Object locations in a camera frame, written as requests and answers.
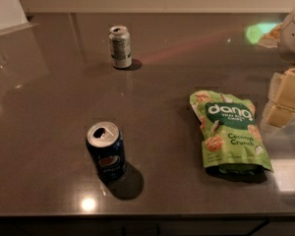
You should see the green dang chips bag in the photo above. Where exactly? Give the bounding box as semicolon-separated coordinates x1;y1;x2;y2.
190;90;273;175

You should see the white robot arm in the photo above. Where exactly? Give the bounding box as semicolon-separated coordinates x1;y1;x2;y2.
263;7;295;129

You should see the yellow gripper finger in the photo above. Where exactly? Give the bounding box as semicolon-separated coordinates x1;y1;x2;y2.
263;67;295;128

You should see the blue pepsi can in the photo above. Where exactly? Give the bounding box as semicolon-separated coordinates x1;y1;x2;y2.
86;122;127;182

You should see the green white 7up can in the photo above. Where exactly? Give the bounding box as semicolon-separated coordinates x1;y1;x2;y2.
109;26;132;69

